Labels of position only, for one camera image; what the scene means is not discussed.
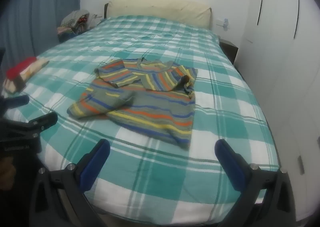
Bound striped knit sweater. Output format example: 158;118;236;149
67;58;198;148

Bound folded red and beige clothes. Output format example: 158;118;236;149
3;57;49;94

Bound pile of clothes on nightstand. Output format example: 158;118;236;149
57;9;89;43

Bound teal plaid bed cover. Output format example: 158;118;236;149
6;16;279;225

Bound blue curtain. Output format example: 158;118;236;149
1;0;80;71

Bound white wardrobe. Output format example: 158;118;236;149
235;0;319;220

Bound dark wooden nightstand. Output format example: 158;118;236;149
219;38;239;64

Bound cream padded headboard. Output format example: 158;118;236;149
104;0;212;30

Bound wall socket with plug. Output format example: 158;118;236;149
215;18;229;31

